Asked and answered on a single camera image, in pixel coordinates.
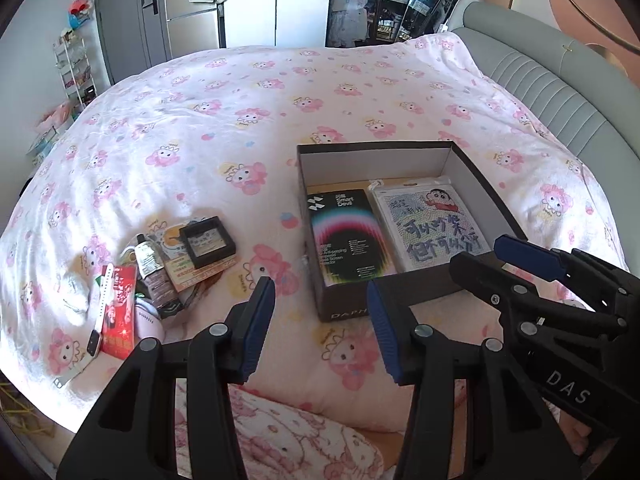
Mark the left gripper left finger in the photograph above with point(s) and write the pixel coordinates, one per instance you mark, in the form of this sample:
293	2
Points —
130	431

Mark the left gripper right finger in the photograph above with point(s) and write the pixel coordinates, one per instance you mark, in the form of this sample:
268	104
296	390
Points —
390	334

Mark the pink face mask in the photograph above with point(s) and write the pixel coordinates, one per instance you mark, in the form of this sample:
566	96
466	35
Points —
148	323

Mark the red photo card envelope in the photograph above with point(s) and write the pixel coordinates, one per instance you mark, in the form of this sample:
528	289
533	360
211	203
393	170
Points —
118	333

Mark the black Smart Devil box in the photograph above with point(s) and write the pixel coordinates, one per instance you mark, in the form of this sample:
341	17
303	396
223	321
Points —
349	239

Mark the cartoon bead art pack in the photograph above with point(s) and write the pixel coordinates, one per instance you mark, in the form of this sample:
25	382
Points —
428	224

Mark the right hand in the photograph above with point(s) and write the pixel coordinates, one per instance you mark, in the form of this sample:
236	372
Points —
576	433

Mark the white smart watch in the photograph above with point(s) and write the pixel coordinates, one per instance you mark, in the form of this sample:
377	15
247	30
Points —
95	324

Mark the dark cardboard storage box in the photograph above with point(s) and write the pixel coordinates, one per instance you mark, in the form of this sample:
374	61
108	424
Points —
330	163

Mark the brown chocolate packet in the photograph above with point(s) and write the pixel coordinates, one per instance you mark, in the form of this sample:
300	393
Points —
163	294

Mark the orange printed card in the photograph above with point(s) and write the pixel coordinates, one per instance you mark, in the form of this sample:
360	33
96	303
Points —
184	275

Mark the cream tube black cap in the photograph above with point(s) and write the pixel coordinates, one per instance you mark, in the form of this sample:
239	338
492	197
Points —
148	258

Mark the tan tempered glass package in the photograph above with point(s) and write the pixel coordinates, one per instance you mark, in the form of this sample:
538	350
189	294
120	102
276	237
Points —
369	185

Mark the grey padded headboard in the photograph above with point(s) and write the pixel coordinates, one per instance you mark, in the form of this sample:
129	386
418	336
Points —
587	103

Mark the pink cartoon bed quilt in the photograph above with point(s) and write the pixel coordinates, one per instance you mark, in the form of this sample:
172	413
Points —
217	133

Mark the grey door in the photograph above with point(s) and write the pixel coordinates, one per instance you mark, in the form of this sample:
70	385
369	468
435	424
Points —
133	36

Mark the small black frame box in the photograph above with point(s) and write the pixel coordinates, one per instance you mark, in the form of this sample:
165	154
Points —
207	242

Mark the white wire shelf rack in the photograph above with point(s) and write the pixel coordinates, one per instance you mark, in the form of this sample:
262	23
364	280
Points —
74	68

